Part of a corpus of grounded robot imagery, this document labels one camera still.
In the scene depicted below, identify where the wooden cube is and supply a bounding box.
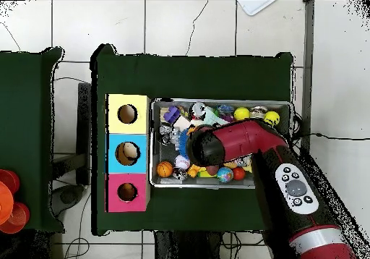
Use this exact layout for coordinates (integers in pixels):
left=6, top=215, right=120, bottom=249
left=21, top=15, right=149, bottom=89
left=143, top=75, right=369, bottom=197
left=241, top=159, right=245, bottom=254
left=173, top=115, right=192, bottom=131

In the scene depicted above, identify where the green covered side table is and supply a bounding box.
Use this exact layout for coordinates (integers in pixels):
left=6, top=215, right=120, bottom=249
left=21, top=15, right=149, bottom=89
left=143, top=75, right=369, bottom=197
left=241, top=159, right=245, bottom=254
left=0, top=46, right=66, bottom=234

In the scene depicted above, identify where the yellow ball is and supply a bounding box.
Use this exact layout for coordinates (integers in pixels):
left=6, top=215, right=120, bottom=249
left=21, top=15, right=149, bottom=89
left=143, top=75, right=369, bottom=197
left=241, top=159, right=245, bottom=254
left=263, top=110, right=280, bottom=127
left=233, top=106, right=251, bottom=122

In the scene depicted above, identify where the black cable with connector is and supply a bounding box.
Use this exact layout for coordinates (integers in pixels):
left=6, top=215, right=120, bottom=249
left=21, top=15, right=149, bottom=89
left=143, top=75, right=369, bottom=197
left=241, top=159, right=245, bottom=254
left=294, top=132, right=370, bottom=141

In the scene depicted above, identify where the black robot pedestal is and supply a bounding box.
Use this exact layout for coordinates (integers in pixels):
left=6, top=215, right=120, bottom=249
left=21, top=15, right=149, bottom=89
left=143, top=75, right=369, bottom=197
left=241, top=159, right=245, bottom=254
left=154, top=231, right=223, bottom=259

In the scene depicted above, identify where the red black soda can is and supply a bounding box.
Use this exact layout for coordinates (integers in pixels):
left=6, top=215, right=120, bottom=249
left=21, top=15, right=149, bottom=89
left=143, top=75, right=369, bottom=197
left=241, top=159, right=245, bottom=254
left=189, top=101, right=207, bottom=120

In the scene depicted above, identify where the silver mesh bin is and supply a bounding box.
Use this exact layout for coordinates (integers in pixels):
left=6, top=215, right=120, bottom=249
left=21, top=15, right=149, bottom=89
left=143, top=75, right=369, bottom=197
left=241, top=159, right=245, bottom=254
left=149, top=98, right=294, bottom=190

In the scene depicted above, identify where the mint green cloth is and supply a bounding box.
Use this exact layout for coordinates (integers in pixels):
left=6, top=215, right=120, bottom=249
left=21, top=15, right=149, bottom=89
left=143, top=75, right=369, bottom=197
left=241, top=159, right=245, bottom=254
left=202, top=107, right=230, bottom=127

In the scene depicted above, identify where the blue spiky ball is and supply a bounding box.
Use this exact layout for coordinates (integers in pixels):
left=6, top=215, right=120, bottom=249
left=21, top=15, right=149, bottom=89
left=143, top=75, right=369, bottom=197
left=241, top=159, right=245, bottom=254
left=178, top=128, right=190, bottom=156

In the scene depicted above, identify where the white baseball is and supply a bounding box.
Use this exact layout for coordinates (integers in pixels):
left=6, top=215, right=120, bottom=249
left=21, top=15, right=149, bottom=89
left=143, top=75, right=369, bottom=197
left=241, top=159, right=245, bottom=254
left=174, top=154, right=192, bottom=171

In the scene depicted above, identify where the wooden box with three holes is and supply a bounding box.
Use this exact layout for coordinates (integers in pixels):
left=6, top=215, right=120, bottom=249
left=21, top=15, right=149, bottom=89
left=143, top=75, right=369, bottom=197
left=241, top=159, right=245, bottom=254
left=105, top=93, right=152, bottom=213

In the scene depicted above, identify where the grey metal rail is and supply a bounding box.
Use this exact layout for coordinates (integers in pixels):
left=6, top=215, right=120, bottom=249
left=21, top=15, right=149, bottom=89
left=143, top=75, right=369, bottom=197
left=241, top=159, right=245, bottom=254
left=300, top=0, right=315, bottom=156

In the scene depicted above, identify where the white tray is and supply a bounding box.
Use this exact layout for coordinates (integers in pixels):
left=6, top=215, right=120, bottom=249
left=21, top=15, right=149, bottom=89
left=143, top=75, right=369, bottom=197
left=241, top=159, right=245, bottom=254
left=236, top=0, right=277, bottom=17

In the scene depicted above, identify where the dark green table cloth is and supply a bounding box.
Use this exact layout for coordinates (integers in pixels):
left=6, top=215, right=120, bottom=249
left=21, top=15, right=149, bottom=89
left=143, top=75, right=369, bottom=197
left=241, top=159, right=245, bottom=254
left=90, top=43, right=294, bottom=237

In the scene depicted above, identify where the orange basketball toy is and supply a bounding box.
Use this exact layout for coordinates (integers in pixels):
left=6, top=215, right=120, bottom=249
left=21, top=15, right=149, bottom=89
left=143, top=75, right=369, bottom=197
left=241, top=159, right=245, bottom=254
left=156, top=161, right=173, bottom=178

